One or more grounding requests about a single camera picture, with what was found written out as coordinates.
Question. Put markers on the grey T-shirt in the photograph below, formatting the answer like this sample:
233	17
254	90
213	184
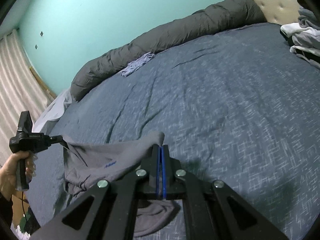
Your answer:
100	155

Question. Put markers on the wooden frame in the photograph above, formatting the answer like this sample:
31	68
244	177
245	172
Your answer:
43	85

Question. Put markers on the light grey pillow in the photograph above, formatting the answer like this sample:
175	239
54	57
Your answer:
55	107

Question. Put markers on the bed with blue sheet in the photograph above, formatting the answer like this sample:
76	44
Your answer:
225	105

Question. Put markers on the beige curtain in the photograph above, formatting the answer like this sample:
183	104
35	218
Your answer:
20	85

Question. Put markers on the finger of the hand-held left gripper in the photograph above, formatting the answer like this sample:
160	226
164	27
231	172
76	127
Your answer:
56	140

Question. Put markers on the rolled dark grey duvet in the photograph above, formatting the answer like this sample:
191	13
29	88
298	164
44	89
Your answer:
175	32

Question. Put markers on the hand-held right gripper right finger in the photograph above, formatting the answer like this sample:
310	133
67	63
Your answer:
166	175

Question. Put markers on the person's left hand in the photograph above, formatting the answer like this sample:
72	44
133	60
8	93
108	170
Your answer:
8	172

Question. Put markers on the stack of folded clothes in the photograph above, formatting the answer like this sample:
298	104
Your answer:
305	35

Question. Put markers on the cream tufted headboard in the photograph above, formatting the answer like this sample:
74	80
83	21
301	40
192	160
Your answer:
275	0

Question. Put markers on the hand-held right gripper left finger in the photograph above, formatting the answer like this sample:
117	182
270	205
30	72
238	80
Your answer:
155	170

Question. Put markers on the light blue garment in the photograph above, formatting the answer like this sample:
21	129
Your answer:
136	65

